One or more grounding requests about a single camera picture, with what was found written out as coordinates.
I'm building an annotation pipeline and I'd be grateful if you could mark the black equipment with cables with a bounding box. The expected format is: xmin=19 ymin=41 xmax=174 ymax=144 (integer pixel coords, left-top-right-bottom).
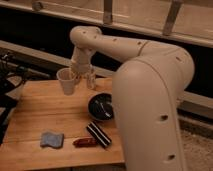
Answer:
xmin=0 ymin=53 xmax=26 ymax=145

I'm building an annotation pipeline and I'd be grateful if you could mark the black white striped block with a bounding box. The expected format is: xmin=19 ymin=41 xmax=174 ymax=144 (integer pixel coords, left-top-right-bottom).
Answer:
xmin=86 ymin=122 xmax=112 ymax=148

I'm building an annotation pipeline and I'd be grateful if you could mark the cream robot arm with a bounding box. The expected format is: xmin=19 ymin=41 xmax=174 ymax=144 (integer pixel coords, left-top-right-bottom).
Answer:
xmin=70 ymin=26 xmax=195 ymax=171

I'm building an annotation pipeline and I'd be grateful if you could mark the black ceramic bowl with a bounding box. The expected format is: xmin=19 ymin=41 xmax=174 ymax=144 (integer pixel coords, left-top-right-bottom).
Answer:
xmin=88 ymin=93 xmax=114 ymax=121

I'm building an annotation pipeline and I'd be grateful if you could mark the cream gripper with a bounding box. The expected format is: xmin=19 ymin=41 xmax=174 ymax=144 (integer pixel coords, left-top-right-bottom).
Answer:
xmin=70 ymin=47 xmax=95 ymax=85

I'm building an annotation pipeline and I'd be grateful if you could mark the metal window railing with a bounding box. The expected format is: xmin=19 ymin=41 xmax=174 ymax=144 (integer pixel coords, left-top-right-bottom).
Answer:
xmin=0 ymin=0 xmax=213 ymax=43

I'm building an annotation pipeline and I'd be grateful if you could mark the blue sponge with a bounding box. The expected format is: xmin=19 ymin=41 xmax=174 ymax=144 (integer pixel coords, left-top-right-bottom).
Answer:
xmin=40 ymin=132 xmax=64 ymax=149

